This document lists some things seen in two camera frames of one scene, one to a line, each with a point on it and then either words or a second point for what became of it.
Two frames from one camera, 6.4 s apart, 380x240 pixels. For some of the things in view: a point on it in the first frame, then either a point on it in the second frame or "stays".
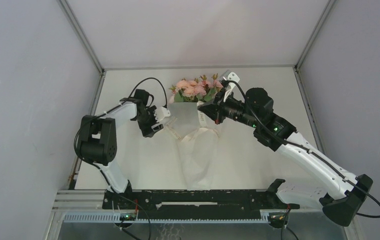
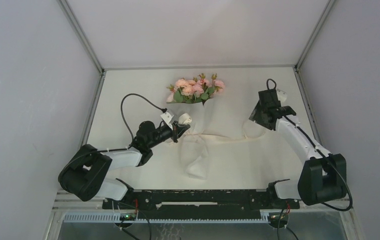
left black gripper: [146, 130] -> [178, 129]
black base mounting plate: [166, 202] stays
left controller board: [127, 217] stays
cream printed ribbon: [202, 121] -> [185, 118]
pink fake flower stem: [184, 90] stays
